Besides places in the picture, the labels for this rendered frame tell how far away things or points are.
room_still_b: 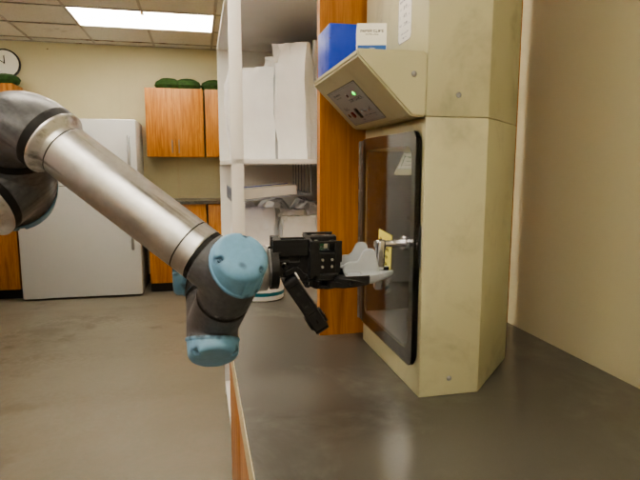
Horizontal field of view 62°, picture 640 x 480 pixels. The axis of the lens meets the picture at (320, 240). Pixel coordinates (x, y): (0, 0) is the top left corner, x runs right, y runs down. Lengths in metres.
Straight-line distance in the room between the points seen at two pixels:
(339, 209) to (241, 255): 0.58
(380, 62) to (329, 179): 0.41
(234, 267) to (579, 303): 0.83
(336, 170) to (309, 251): 0.39
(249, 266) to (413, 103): 0.38
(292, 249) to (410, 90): 0.31
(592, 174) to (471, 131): 0.39
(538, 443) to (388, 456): 0.22
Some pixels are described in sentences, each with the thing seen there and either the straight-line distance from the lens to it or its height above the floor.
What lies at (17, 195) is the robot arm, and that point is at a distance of 0.90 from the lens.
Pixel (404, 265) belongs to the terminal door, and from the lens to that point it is 0.93.
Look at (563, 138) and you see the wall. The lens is 1.31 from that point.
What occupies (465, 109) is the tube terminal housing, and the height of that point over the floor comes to 1.42.
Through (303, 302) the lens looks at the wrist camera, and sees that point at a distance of 0.89.
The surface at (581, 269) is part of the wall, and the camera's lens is 1.26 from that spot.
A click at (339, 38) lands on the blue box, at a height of 1.57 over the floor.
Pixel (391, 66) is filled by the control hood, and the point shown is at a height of 1.49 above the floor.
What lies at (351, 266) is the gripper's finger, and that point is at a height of 1.17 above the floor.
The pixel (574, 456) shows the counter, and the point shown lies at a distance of 0.86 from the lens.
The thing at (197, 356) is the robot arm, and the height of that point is 1.07.
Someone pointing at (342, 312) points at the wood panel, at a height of 0.99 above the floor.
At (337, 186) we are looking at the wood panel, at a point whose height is 1.29.
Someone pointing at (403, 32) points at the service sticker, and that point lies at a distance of 1.01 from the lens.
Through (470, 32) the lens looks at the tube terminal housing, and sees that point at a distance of 0.94.
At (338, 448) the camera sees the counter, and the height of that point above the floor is 0.94.
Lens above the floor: 1.33
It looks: 8 degrees down
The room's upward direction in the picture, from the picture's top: straight up
